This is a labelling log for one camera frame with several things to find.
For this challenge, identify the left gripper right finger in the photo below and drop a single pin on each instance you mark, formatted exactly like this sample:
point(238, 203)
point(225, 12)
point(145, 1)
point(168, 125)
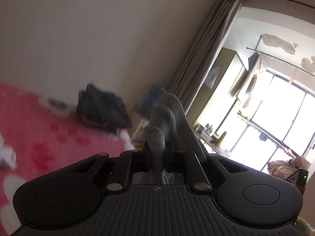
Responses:
point(187, 164)

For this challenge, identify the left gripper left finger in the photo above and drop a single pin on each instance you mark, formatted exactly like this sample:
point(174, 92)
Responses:
point(128, 163)

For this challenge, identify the grey sweatpants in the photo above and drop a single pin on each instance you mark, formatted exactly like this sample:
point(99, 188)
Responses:
point(168, 124)

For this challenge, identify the folding table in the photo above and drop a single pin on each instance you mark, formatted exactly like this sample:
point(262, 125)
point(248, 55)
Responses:
point(209, 140)

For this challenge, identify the white water dispenser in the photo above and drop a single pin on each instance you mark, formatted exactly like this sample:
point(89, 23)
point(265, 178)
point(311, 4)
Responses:
point(136, 132)

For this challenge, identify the blue water bottle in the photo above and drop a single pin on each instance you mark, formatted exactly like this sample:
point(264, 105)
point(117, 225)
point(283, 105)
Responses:
point(150, 101)

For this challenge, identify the black folded garment on stack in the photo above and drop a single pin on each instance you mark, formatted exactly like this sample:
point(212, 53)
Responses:
point(102, 107)

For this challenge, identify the olive cabinet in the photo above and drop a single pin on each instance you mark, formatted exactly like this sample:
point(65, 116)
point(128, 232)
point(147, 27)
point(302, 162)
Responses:
point(217, 93)

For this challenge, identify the pink floral blanket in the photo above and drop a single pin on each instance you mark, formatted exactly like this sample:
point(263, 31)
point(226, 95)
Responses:
point(45, 136)

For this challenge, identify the beige curtain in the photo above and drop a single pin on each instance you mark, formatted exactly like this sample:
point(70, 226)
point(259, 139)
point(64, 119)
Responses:
point(190, 75)

